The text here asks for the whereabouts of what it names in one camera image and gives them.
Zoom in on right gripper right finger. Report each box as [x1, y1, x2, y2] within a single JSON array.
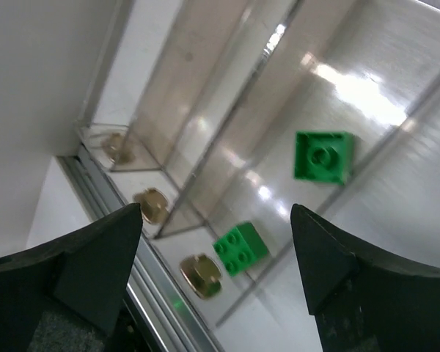
[[291, 204, 440, 351]]

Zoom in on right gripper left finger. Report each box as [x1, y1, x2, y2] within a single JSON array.
[[0, 203, 142, 351]]

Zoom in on small green lego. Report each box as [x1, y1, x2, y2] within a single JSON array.
[[213, 221, 269, 276]]

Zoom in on green square lego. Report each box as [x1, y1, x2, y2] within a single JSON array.
[[293, 131, 355, 185]]

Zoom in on clear container right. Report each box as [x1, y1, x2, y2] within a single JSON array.
[[187, 1, 440, 326]]

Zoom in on clear container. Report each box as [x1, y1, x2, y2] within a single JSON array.
[[131, 1, 389, 238], [187, 1, 440, 326], [77, 1, 250, 171]]

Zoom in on clear container left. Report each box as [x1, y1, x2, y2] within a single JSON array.
[[77, 1, 250, 171]]

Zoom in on clear container middle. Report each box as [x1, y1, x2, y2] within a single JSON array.
[[131, 1, 389, 238]]

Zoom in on aluminium rail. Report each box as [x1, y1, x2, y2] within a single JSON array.
[[56, 145, 223, 351]]

